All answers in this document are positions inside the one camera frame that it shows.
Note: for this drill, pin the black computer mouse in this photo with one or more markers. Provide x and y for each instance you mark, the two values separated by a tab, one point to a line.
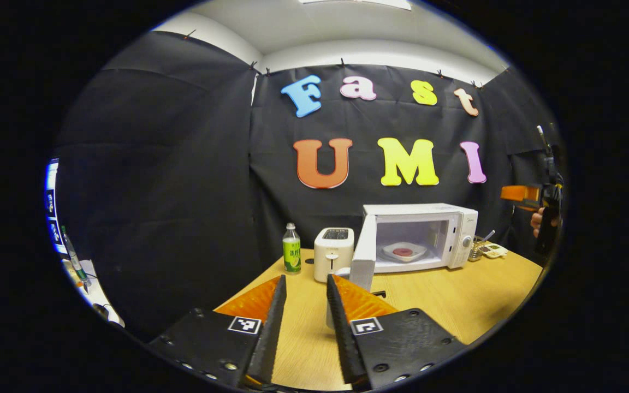
100	310

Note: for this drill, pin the metal spoon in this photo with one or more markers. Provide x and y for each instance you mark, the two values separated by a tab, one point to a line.
487	236

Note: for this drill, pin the white divided bean dish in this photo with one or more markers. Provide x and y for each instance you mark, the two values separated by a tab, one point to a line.
494	251

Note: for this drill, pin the white toaster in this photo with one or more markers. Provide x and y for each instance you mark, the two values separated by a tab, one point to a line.
333	256

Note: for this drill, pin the computer monitor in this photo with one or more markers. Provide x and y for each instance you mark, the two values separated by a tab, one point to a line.
51	207

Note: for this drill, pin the green pen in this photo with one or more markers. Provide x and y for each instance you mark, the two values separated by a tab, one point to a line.
74	259

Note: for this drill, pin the long ceiling light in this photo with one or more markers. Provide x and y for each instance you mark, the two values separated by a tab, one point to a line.
358	3

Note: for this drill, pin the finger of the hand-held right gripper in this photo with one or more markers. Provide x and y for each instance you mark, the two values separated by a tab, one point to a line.
519	194

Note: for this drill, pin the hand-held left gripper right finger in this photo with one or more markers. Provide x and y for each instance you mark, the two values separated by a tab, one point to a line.
342	338

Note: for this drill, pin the black backdrop cloth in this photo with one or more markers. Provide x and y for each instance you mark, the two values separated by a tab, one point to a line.
183	191

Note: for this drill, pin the white microwave oven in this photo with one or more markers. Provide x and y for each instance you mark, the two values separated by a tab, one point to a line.
456	240

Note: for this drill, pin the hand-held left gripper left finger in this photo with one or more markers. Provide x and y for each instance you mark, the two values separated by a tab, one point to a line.
268	338

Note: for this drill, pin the green drink bottle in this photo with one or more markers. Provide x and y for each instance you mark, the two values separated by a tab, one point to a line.
292	254

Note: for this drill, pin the pink ham slice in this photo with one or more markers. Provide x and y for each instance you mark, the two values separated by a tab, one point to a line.
402	252

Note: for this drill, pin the white square plate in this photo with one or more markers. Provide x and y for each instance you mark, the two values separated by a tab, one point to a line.
421	252

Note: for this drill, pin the white side desk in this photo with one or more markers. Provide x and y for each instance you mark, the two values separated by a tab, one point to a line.
99	295

